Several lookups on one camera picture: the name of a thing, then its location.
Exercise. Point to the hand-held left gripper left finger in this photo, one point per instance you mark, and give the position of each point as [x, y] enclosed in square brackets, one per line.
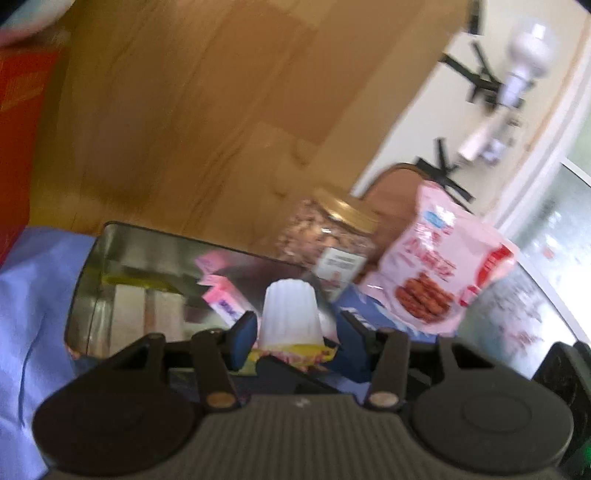
[242, 341]

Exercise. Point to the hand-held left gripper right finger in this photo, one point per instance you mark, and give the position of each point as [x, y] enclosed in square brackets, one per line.
[353, 350]

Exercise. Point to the white ribbed jelly cup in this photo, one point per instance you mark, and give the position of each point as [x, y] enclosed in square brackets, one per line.
[288, 314]

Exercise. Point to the black sheep print tin box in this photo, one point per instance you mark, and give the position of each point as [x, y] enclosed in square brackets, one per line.
[129, 258]

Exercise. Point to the small pink snack packet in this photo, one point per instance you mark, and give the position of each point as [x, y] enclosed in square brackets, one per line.
[226, 297]

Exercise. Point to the pink snack bag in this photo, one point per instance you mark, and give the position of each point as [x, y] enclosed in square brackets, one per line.
[429, 258]

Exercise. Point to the clear nut jar gold lid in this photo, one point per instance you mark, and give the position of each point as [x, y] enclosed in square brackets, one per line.
[314, 230]

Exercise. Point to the brown chair back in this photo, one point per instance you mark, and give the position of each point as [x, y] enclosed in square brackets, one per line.
[392, 198]

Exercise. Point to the black tape strips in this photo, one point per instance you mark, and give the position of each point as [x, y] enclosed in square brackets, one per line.
[445, 173]
[474, 16]
[480, 76]

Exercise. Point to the wooden board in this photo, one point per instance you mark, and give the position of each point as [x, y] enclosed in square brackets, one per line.
[207, 115]

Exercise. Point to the red gift box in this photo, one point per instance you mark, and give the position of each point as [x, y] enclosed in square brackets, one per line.
[18, 138]

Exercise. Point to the pink blue plush toy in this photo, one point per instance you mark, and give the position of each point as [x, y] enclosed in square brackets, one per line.
[23, 21]

